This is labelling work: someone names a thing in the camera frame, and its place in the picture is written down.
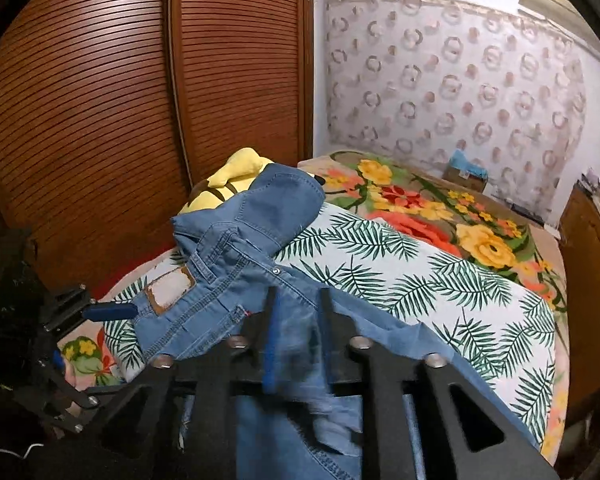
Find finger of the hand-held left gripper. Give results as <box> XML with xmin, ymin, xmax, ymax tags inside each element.
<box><xmin>65</xmin><ymin>382</ymin><xmax>131</xmax><ymax>433</ymax></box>
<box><xmin>45</xmin><ymin>285</ymin><xmax>137</xmax><ymax>332</ymax></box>

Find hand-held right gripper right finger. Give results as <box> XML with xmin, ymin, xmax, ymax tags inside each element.
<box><xmin>320</xmin><ymin>287</ymin><xmax>561</xmax><ymax>480</ymax></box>

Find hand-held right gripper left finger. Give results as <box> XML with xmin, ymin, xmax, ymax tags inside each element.
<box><xmin>87</xmin><ymin>285</ymin><xmax>286</xmax><ymax>480</ymax></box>

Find blue denim pants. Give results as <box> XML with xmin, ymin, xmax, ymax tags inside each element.
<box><xmin>170</xmin><ymin>162</ymin><xmax>461</xmax><ymax>480</ymax></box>

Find palm leaf print quilt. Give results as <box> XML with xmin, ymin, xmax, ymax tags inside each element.
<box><xmin>102</xmin><ymin>200</ymin><xmax>556</xmax><ymax>453</ymax></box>

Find floral blanket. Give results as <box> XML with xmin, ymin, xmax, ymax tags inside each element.
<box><xmin>60</xmin><ymin>150</ymin><xmax>571</xmax><ymax>461</ymax></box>

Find yellow plush toy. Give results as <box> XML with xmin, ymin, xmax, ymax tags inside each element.
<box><xmin>177</xmin><ymin>147</ymin><xmax>326</xmax><ymax>218</ymax></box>

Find cardboard box with blue cloth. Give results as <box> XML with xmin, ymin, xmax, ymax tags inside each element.
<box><xmin>442</xmin><ymin>150</ymin><xmax>492</xmax><ymax>193</ymax></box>

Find wooden slatted wardrobe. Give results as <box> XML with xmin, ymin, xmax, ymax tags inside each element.
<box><xmin>0</xmin><ymin>0</ymin><xmax>315</xmax><ymax>281</ymax></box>

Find wooden cabinet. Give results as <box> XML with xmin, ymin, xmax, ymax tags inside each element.
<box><xmin>557</xmin><ymin>180</ymin><xmax>600</xmax><ymax>411</ymax></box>

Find ring patterned sheer curtain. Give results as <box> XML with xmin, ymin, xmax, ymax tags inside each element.
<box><xmin>325</xmin><ymin>0</ymin><xmax>588</xmax><ymax>226</ymax></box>

